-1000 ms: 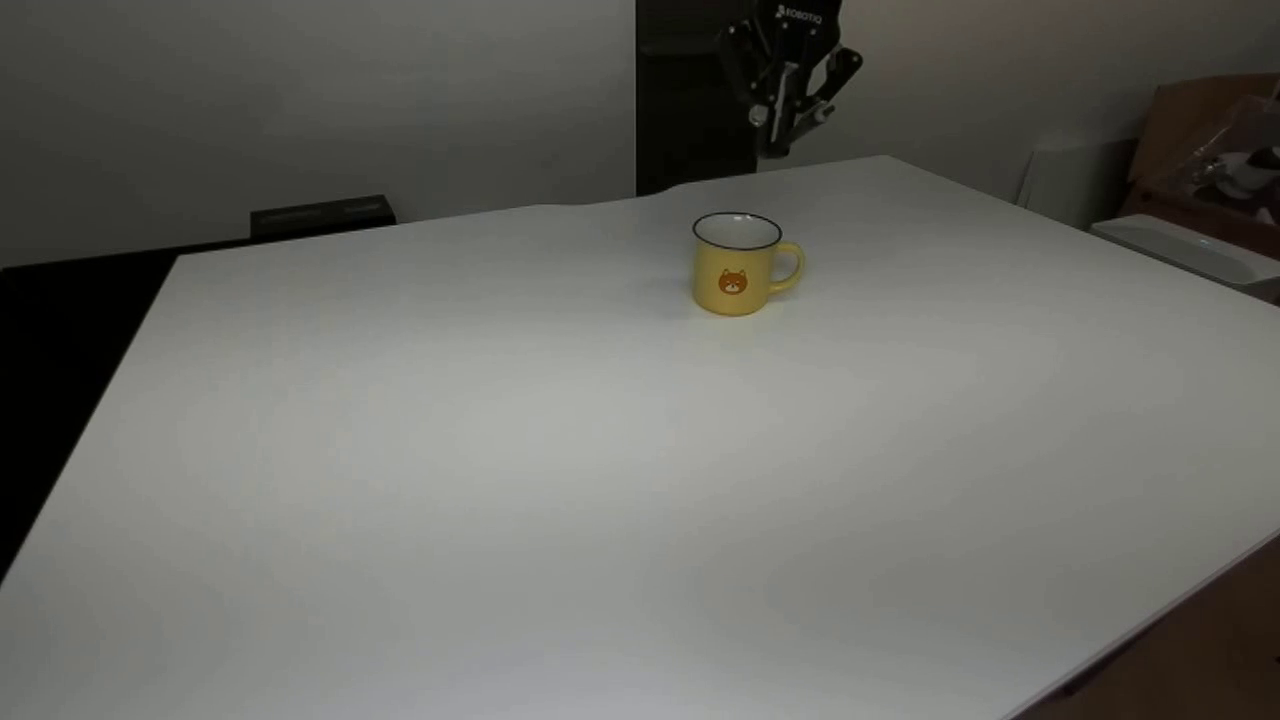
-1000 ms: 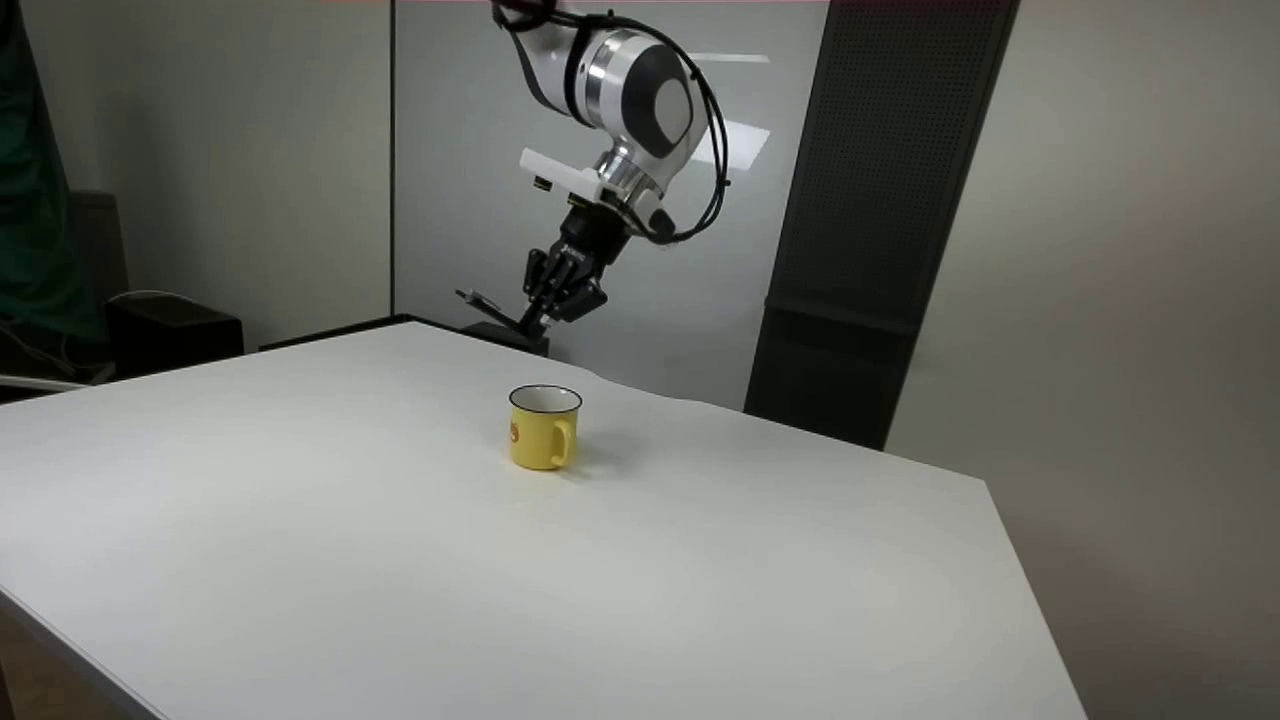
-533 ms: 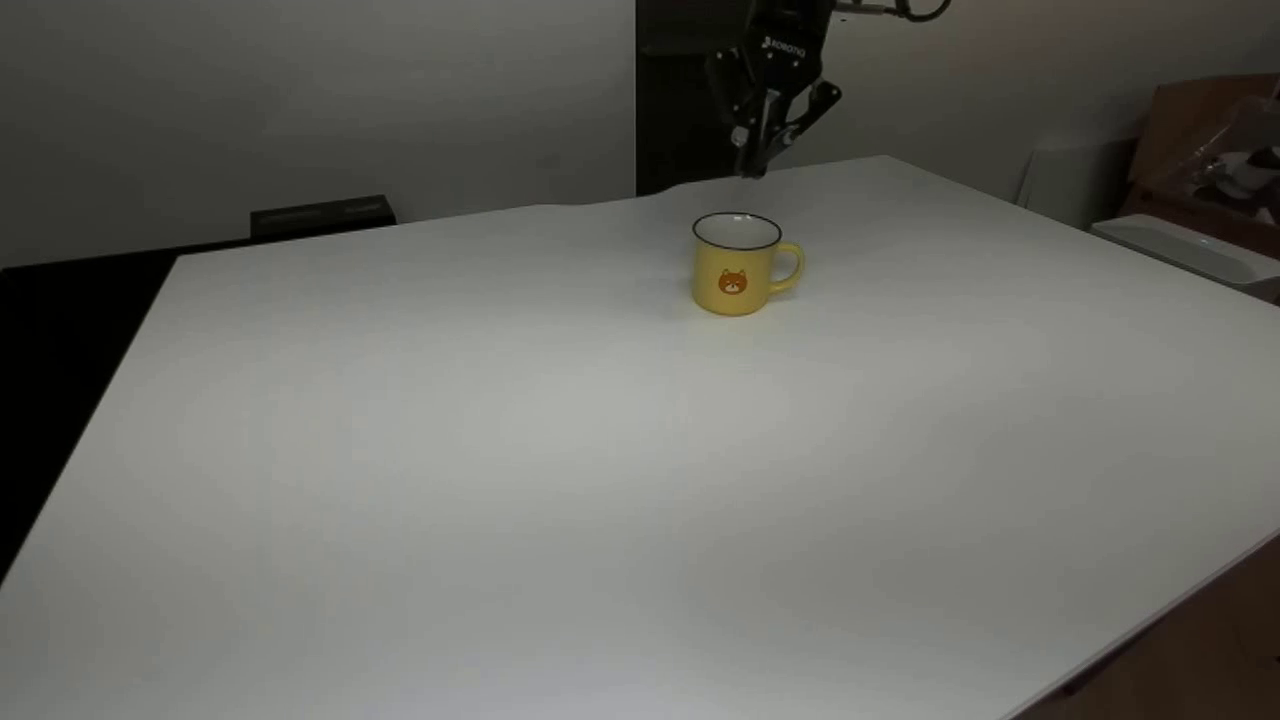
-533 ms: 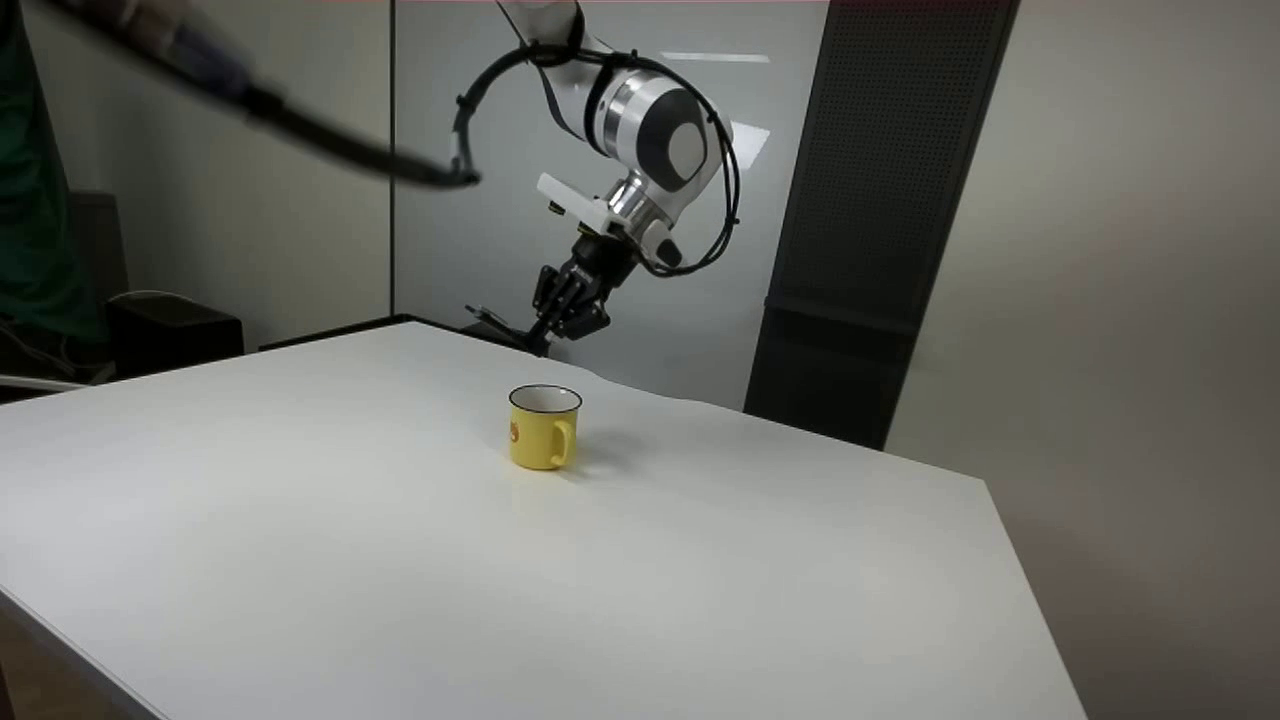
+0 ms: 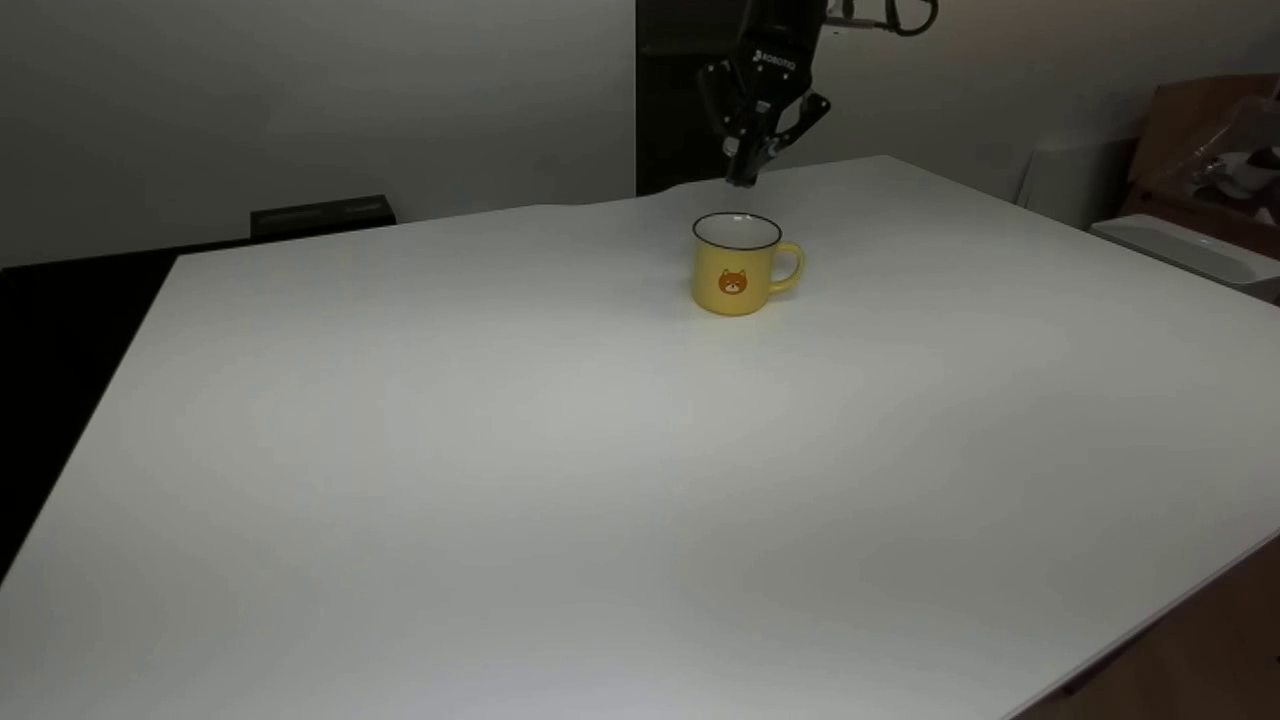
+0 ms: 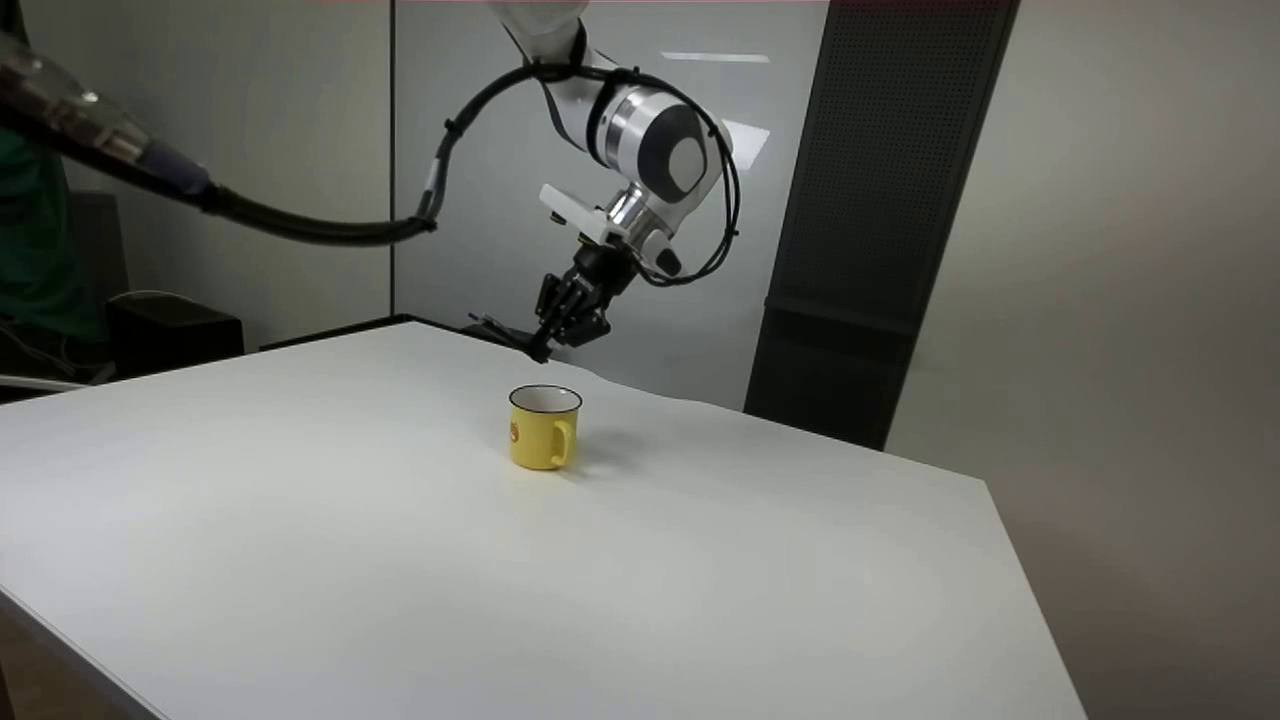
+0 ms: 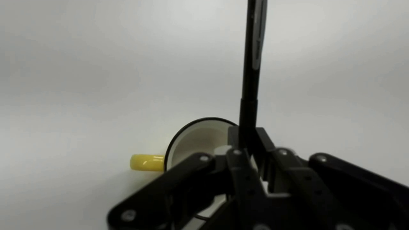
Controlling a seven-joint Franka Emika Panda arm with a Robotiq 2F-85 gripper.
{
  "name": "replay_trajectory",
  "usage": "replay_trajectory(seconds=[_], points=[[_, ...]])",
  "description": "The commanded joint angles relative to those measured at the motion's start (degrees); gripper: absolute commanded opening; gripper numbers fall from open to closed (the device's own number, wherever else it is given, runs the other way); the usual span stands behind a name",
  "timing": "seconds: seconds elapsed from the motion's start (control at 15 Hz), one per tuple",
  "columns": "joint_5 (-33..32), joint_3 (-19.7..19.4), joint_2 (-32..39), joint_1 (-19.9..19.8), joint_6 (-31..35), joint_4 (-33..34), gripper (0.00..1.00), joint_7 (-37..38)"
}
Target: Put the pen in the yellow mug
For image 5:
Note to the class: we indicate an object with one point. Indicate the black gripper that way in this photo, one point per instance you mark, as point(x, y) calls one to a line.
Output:
point(762, 85)

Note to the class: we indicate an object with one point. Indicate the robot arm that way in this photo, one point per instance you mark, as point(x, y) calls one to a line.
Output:
point(785, 25)

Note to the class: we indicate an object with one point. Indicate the yellow enamel mug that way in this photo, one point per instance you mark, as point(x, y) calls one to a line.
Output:
point(725, 280)

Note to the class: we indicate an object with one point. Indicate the dark vertical pillar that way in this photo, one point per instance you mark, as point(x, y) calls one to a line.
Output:
point(670, 92)

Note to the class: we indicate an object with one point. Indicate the white bin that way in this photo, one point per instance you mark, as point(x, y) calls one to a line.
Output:
point(1068, 177)

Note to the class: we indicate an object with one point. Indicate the brown cardboard box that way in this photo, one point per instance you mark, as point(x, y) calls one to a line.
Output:
point(1191, 135)

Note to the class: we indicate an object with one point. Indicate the white flat box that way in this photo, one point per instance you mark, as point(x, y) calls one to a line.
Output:
point(1184, 244)

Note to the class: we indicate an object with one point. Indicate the black low box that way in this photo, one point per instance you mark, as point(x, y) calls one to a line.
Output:
point(320, 216)

